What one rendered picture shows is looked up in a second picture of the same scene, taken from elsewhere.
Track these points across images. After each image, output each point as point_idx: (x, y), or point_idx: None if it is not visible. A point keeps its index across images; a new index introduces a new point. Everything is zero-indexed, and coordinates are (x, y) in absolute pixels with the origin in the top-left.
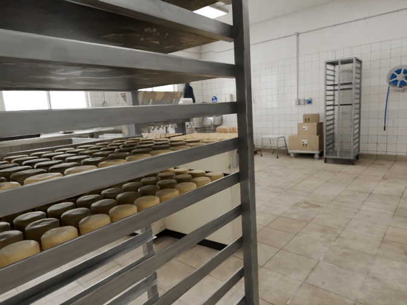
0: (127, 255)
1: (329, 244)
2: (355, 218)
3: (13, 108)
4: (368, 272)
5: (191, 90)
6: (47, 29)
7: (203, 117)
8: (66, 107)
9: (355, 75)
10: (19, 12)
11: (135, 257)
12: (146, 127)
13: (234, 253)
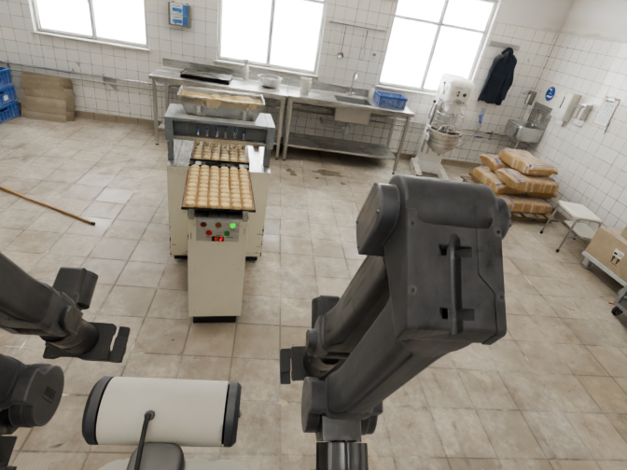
0: (145, 257)
1: (276, 398)
2: (385, 410)
3: (229, 37)
4: (229, 454)
5: (511, 63)
6: None
7: (518, 117)
8: (290, 49)
9: None
10: None
11: (145, 264)
12: (370, 110)
13: (195, 324)
